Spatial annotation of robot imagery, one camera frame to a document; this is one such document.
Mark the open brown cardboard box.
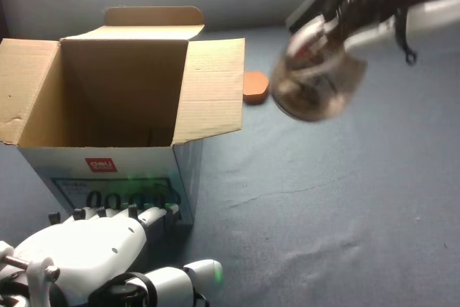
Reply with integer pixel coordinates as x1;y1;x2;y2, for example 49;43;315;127
0;6;247;227

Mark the orange hexagon block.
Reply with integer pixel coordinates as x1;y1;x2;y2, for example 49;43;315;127
243;71;271;105

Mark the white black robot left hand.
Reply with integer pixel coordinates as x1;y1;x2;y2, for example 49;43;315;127
14;202;224;307

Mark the grey table cloth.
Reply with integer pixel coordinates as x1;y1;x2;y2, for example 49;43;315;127
0;0;460;307

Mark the dark glass bottle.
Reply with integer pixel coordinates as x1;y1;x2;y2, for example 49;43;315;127
269;0;368;123

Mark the thin black cable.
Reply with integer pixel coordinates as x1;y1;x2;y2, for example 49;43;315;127
394;8;418;67

